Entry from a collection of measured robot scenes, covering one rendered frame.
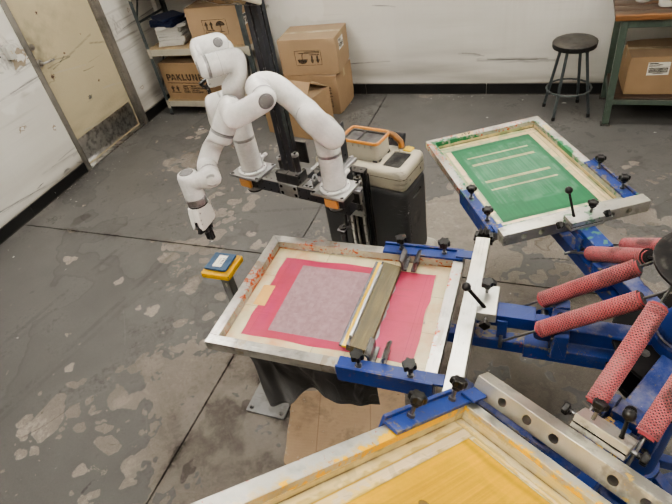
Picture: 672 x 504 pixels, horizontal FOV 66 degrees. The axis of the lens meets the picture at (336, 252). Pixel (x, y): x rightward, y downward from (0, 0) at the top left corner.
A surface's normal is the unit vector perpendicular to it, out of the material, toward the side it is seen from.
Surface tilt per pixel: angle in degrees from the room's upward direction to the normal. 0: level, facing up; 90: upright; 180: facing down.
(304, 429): 0
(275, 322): 0
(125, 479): 0
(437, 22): 90
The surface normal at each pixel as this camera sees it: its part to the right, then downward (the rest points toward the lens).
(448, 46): -0.32, 0.64
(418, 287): -0.14, -0.76
